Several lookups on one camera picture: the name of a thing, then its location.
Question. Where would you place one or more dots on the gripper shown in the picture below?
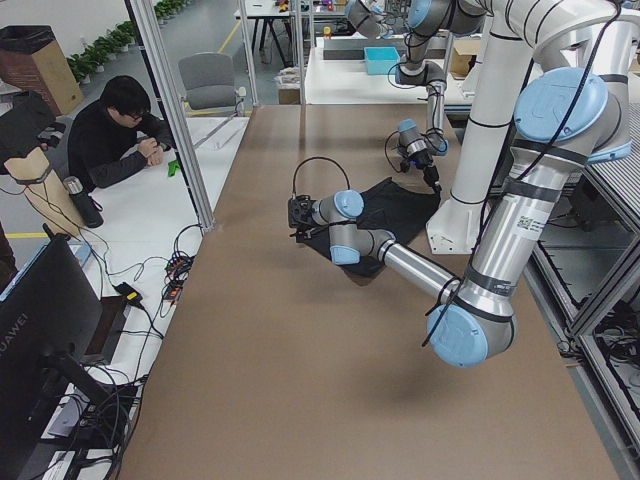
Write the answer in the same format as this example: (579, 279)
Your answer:
(425, 165)
(306, 220)

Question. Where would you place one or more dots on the black graphic t-shirt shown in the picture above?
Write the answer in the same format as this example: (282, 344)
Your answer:
(387, 206)

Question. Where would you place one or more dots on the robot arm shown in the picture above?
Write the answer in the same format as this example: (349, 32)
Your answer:
(551, 97)
(424, 21)

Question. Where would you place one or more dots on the blue plastic bin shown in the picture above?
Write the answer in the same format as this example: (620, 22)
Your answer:
(381, 60)

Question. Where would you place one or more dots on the red power strip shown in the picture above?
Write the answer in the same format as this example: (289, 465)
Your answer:
(176, 274)

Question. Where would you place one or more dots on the grey office chair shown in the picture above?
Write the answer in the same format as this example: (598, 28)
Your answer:
(209, 82)

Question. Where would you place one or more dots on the black power adapter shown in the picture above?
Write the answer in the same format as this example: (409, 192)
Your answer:
(132, 296)

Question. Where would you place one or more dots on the seated person in black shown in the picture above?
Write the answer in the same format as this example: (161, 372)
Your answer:
(116, 136)

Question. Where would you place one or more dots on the black water bottle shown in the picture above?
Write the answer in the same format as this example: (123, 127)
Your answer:
(83, 202)

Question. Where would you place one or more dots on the black Huawei monitor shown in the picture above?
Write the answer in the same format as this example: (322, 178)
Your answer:
(48, 320)

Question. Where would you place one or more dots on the brown cardboard box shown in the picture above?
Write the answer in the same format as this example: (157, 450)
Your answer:
(31, 59)

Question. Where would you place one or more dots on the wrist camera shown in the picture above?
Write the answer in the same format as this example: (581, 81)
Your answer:
(406, 164)
(296, 210)

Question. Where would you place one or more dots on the green handled reacher tool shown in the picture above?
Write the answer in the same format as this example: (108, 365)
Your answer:
(173, 167)

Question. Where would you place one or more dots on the aluminium frame post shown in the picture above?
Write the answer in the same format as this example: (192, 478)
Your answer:
(149, 38)

